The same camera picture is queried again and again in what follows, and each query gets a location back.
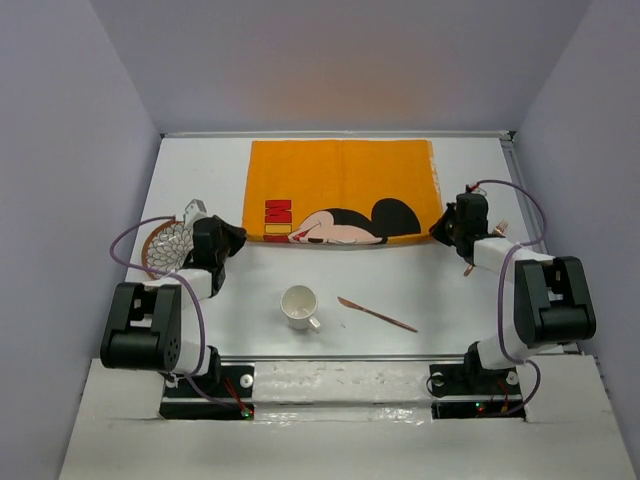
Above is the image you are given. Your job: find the copper knife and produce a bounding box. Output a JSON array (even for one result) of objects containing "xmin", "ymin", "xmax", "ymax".
[{"xmin": 337, "ymin": 296, "xmax": 418, "ymax": 333}]

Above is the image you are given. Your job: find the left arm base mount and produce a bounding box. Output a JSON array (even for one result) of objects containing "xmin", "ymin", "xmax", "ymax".
[{"xmin": 158, "ymin": 362, "xmax": 256, "ymax": 421}]

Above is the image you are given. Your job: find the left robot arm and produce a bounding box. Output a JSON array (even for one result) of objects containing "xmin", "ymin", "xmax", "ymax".
[{"xmin": 100, "ymin": 215, "xmax": 247, "ymax": 395}]

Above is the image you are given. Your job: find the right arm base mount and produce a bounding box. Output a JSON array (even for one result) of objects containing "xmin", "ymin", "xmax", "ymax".
[{"xmin": 425, "ymin": 363, "xmax": 526, "ymax": 420}]

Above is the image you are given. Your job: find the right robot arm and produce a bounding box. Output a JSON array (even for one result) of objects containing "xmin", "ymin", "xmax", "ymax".
[{"xmin": 430, "ymin": 192, "xmax": 597, "ymax": 392}]

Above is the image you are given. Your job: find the copper fork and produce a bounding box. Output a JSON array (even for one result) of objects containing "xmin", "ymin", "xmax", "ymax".
[{"xmin": 463, "ymin": 219, "xmax": 509, "ymax": 277}]

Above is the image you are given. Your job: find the yellow Mickey Mouse cloth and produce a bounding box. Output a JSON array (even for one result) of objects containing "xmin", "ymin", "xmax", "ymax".
[{"xmin": 242, "ymin": 140, "xmax": 442, "ymax": 247}]

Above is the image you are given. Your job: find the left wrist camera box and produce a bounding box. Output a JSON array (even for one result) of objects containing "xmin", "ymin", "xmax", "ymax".
[{"xmin": 183, "ymin": 199, "xmax": 207, "ymax": 225}]

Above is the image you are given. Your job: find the white ceramic mug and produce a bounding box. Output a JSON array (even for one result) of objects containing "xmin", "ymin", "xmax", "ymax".
[{"xmin": 280, "ymin": 285, "xmax": 321, "ymax": 334}]

